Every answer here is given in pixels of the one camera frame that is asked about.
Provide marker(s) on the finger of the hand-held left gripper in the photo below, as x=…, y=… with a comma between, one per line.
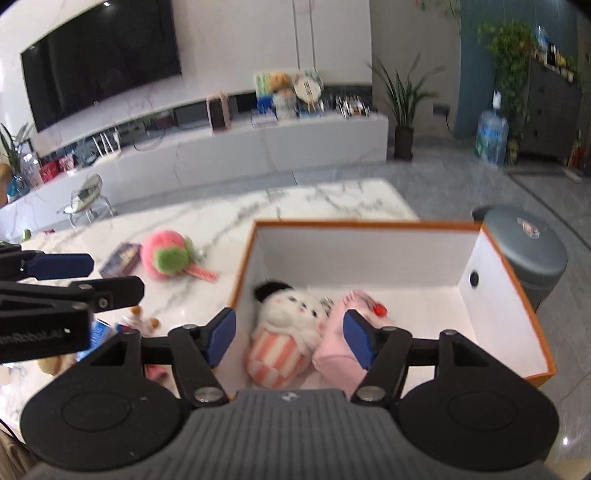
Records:
x=108, y=295
x=60, y=266

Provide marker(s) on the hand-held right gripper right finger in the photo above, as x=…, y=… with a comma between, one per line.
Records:
x=358, y=339

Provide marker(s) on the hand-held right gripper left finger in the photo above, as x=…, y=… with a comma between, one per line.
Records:
x=221, y=339

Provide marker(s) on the pink fluffy peach plush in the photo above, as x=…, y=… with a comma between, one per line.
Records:
x=161, y=256

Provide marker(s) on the orange-rimmed white cardboard box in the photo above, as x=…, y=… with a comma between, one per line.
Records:
x=415, y=258

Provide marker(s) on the pink knitted plush toy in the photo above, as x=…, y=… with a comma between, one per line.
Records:
x=334, y=355

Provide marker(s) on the small dark blue box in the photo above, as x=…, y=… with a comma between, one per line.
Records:
x=119, y=259

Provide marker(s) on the blue and white packet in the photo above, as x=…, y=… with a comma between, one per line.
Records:
x=99, y=336

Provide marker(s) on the white plush cupcake toy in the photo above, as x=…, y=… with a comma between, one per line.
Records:
x=286, y=323

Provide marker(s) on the plant in blue vase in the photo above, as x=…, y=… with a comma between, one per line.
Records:
x=16, y=182

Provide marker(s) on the red gift box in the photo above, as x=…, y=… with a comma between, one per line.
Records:
x=55, y=170

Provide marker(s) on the white router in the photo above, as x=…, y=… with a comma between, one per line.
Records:
x=107, y=150

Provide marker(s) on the white marble TV cabinet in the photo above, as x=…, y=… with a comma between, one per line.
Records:
x=231, y=152

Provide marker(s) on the black flat-screen television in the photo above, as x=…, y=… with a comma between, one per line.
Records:
x=101, y=60

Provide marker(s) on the tall green potted plant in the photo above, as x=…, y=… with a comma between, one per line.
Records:
x=404, y=134

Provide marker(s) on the pink space heater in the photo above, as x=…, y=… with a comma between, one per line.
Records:
x=218, y=113

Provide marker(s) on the white flat box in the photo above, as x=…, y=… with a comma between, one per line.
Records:
x=264, y=121

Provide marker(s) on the black and white trinkets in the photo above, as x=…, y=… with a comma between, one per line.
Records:
x=353, y=106

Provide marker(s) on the blue water jug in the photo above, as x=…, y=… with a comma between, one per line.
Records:
x=491, y=138

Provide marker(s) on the round white hand fan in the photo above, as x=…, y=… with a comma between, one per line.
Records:
x=307, y=87

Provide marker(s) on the white power strip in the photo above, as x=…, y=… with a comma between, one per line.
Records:
x=572, y=174

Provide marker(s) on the grey drawer cabinet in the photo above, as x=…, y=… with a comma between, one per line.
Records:
x=549, y=115

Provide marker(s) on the trailing ivy plant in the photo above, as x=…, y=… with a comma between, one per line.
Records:
x=508, y=60

